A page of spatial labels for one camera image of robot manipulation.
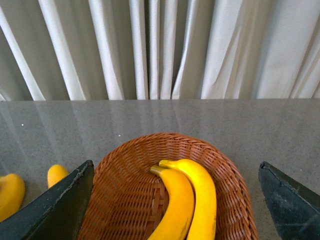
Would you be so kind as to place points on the right orange wicker basket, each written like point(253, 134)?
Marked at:
point(128, 201)

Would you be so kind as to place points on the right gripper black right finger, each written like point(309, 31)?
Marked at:
point(294, 208)

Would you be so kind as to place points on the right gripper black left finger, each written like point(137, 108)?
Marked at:
point(58, 213)

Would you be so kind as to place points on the white pleated curtain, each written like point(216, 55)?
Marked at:
point(159, 49)

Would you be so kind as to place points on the yellow banana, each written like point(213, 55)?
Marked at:
point(56, 173)
point(178, 216)
point(203, 225)
point(12, 192)

